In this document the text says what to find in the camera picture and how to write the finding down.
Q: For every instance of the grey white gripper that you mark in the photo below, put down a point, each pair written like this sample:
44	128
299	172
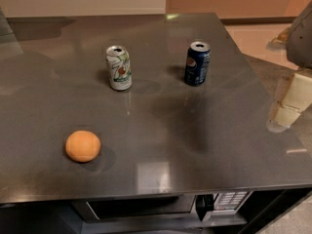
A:
300	39

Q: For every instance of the orange fruit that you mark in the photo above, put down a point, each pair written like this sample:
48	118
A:
82	146

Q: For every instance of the blue pepsi can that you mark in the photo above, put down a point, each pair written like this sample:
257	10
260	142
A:
197	63

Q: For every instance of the white green 7up can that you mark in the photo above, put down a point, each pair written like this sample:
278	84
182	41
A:
119	67

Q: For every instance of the microwave oven under counter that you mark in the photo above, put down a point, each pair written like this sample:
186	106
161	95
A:
203	206

